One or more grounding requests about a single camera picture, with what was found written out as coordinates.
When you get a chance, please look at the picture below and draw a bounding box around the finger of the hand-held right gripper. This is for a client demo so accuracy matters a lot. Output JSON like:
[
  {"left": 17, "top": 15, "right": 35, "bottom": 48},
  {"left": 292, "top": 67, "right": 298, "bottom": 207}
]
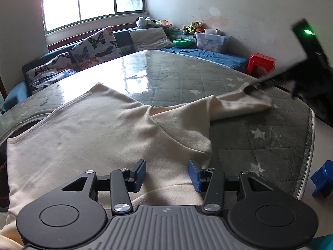
[{"left": 242, "top": 57, "right": 307, "bottom": 95}]

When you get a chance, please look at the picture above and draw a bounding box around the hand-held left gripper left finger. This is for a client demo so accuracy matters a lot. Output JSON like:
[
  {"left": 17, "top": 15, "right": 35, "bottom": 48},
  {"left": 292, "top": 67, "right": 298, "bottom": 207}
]
[{"left": 61, "top": 159, "right": 147, "bottom": 215}]

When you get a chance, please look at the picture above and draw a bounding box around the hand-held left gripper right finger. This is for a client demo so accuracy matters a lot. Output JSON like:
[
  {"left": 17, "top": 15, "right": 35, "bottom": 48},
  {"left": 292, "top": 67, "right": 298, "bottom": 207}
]
[{"left": 188, "top": 159, "right": 271, "bottom": 213}]

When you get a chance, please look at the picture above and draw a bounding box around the cream sweater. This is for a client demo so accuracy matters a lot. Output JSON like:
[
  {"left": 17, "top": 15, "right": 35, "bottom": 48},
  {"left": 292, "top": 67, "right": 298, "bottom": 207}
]
[{"left": 0, "top": 82, "right": 273, "bottom": 250}]

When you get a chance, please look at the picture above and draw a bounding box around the red plastic stool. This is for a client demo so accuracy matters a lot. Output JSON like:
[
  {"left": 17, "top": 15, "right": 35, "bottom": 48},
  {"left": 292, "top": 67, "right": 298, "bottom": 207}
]
[{"left": 247, "top": 53, "right": 276, "bottom": 77}]

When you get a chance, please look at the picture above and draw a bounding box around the blue bench sheet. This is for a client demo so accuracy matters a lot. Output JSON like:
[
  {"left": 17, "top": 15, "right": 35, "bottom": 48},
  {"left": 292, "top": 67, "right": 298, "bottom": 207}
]
[{"left": 160, "top": 45, "right": 250, "bottom": 71}]

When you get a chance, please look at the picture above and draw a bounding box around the clear plastic storage box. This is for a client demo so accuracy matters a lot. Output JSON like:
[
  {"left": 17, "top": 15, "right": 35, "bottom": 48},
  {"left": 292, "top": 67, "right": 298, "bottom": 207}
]
[{"left": 194, "top": 32, "right": 231, "bottom": 53}]

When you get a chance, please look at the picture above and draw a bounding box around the green bowl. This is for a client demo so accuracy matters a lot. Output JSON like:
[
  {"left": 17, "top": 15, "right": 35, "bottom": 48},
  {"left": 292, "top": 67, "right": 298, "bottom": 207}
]
[{"left": 173, "top": 39, "right": 193, "bottom": 49}]

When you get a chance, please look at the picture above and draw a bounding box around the striped bench cushion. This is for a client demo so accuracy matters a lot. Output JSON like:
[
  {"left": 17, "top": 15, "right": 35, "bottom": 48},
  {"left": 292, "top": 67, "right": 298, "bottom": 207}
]
[{"left": 163, "top": 26, "right": 198, "bottom": 42}]

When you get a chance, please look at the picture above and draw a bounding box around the blue plastic stool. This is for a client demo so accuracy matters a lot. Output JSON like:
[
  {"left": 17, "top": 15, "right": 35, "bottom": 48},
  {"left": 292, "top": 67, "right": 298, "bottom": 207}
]
[{"left": 310, "top": 160, "right": 333, "bottom": 198}]

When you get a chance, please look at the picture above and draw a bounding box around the grey pillow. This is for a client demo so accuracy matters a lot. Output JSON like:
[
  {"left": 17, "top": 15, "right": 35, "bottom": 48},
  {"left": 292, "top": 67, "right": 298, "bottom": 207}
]
[{"left": 129, "top": 27, "right": 173, "bottom": 52}]

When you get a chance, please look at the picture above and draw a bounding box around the pale blue printed cushion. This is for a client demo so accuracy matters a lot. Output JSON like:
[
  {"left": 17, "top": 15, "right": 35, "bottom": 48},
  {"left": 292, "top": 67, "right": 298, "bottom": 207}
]
[{"left": 31, "top": 69, "right": 77, "bottom": 94}]

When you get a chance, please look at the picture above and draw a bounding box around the large butterfly print pillow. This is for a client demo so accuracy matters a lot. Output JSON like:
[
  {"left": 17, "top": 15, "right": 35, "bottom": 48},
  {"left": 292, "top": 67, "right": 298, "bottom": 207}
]
[{"left": 70, "top": 26, "right": 123, "bottom": 71}]

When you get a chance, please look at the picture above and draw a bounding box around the panda plush toy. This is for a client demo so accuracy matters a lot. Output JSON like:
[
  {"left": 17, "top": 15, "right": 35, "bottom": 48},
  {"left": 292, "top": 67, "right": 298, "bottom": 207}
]
[{"left": 135, "top": 16, "right": 157, "bottom": 28}]

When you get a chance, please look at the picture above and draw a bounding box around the black round induction cooktop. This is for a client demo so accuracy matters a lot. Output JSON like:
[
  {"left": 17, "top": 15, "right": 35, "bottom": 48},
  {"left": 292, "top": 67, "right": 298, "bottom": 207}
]
[{"left": 0, "top": 146, "right": 9, "bottom": 211}]

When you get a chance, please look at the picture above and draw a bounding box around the dark blue sofa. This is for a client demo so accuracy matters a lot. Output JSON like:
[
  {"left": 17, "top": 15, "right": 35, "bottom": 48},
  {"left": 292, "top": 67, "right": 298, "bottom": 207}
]
[{"left": 0, "top": 26, "right": 172, "bottom": 115}]

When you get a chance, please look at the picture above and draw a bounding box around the teal cloth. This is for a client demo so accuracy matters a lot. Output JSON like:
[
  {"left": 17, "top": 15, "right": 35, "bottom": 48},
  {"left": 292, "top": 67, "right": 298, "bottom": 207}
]
[{"left": 311, "top": 236, "right": 333, "bottom": 250}]

